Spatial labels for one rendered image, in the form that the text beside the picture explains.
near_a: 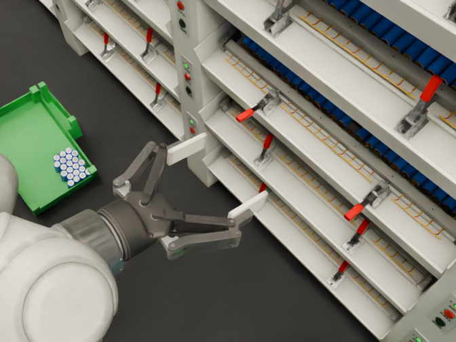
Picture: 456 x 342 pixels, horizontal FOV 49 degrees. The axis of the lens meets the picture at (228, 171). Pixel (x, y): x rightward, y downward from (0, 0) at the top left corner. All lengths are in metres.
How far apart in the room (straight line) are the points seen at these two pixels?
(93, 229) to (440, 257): 0.54
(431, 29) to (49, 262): 0.46
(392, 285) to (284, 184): 0.30
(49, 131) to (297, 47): 0.93
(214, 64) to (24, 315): 0.76
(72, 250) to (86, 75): 1.40
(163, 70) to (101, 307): 0.97
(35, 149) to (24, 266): 1.15
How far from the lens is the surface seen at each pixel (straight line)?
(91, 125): 1.64
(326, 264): 1.24
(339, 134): 0.91
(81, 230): 0.62
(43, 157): 1.54
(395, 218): 0.89
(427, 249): 0.88
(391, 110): 0.75
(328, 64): 0.79
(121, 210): 0.64
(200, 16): 0.99
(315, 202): 1.09
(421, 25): 0.63
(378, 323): 1.22
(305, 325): 1.31
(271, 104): 0.96
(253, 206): 0.71
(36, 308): 0.39
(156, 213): 0.66
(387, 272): 1.05
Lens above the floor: 1.24
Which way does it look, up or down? 57 degrees down
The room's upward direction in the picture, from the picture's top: straight up
